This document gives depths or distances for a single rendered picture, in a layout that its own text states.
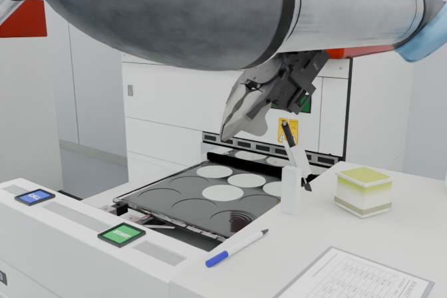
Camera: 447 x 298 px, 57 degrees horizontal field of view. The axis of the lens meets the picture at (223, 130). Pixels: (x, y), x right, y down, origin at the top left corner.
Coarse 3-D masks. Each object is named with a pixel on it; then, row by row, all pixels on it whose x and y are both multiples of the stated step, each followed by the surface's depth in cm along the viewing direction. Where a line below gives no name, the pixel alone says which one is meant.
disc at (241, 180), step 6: (240, 174) 113; (246, 174) 114; (252, 174) 114; (228, 180) 109; (234, 180) 109; (240, 180) 109; (246, 180) 109; (252, 180) 109; (258, 180) 109; (264, 180) 109; (240, 186) 105; (246, 186) 105; (252, 186) 105
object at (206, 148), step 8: (208, 144) 128; (216, 144) 127; (208, 152) 129; (216, 152) 127; (224, 152) 125; (232, 152) 123; (240, 152) 121; (248, 152) 119; (256, 152) 119; (256, 160) 118; (264, 160) 117; (272, 160) 115; (280, 160) 114; (288, 160) 112; (312, 168) 108; (320, 168) 107; (328, 168) 106
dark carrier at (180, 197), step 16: (176, 176) 112; (192, 176) 112; (272, 176) 112; (144, 192) 101; (160, 192) 101; (176, 192) 101; (192, 192) 101; (256, 192) 101; (160, 208) 92; (176, 208) 93; (192, 208) 93; (208, 208) 93; (224, 208) 92; (240, 208) 92; (256, 208) 93; (192, 224) 85; (208, 224) 85; (224, 224) 85; (240, 224) 85
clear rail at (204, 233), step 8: (120, 200) 96; (128, 208) 94; (136, 208) 92; (144, 208) 92; (152, 216) 90; (160, 216) 88; (168, 216) 88; (176, 224) 86; (184, 224) 85; (192, 232) 84; (200, 232) 82; (208, 232) 81; (216, 240) 80; (224, 240) 79
